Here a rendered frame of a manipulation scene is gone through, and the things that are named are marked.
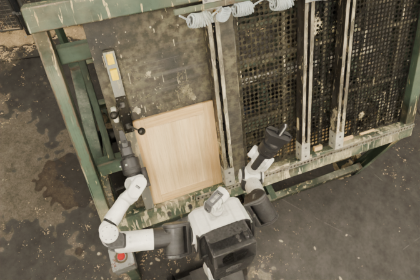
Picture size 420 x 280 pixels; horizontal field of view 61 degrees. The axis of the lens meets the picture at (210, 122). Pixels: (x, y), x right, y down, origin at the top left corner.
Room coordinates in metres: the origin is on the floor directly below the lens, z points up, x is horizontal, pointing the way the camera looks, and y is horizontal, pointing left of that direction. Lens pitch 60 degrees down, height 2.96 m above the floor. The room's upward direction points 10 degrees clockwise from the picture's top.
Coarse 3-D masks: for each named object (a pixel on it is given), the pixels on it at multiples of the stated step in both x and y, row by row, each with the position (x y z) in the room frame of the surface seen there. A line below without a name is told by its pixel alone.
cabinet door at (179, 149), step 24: (144, 120) 0.87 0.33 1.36; (168, 120) 0.91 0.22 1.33; (192, 120) 0.96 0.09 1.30; (144, 144) 0.79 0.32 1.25; (168, 144) 0.83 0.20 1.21; (192, 144) 0.88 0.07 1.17; (216, 144) 0.92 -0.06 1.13; (168, 168) 0.75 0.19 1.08; (192, 168) 0.79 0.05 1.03; (216, 168) 0.84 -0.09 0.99; (168, 192) 0.65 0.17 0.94
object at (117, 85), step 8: (104, 56) 0.97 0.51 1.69; (112, 64) 0.96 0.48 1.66; (120, 80) 0.93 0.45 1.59; (112, 88) 0.90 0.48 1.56; (120, 88) 0.91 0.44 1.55; (128, 136) 0.78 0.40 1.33; (136, 144) 0.77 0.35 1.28; (136, 152) 0.74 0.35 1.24; (144, 192) 0.61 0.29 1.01; (144, 200) 0.58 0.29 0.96
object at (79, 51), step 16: (64, 48) 0.98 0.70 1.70; (80, 48) 1.00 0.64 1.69; (320, 48) 1.54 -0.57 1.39; (80, 64) 0.97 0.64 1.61; (320, 64) 1.49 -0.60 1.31; (96, 96) 0.92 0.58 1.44; (352, 96) 1.45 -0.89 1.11; (96, 112) 0.85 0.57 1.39; (288, 112) 1.22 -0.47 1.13; (96, 160) 0.70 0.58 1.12; (112, 160) 0.71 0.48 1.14
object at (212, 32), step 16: (208, 0) 1.24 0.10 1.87; (224, 16) 1.14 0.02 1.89; (208, 32) 1.19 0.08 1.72; (208, 48) 1.17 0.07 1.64; (208, 64) 1.15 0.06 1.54; (224, 80) 1.10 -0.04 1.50; (224, 96) 1.06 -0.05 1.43; (224, 112) 1.01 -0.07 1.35; (224, 128) 0.96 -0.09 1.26; (224, 144) 0.91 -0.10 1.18; (224, 160) 0.85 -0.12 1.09; (224, 176) 0.80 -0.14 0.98
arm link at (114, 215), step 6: (114, 204) 0.42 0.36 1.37; (120, 204) 0.42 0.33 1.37; (126, 204) 0.43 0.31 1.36; (114, 210) 0.39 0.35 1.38; (120, 210) 0.40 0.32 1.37; (126, 210) 0.41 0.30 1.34; (108, 216) 0.36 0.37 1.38; (114, 216) 0.36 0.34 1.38; (120, 216) 0.37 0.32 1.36; (102, 222) 0.33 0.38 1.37; (108, 222) 0.33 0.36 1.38; (114, 222) 0.34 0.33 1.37
